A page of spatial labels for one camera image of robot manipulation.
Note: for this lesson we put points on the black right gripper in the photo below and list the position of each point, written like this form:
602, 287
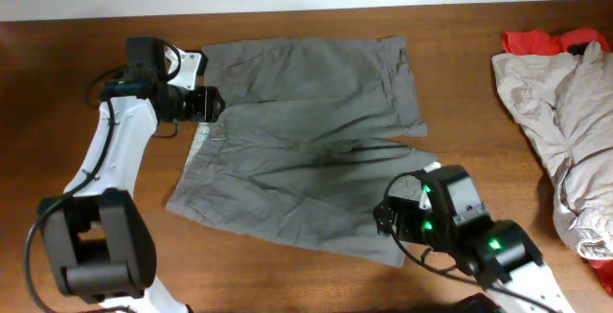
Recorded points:
386, 215

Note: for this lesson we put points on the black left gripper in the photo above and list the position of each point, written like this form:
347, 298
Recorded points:
211, 103

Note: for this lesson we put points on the grey cotton shorts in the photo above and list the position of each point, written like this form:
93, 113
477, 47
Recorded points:
306, 144

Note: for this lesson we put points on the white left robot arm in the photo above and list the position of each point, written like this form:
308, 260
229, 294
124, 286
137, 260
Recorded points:
98, 245

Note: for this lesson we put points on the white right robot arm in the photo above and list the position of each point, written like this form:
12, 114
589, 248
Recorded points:
437, 219

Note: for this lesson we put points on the beige cloth garment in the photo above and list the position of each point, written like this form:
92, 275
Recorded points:
563, 104

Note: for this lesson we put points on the red cloth garment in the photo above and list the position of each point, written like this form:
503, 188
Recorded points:
540, 43

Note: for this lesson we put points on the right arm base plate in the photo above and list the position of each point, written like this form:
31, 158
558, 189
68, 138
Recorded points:
478, 303

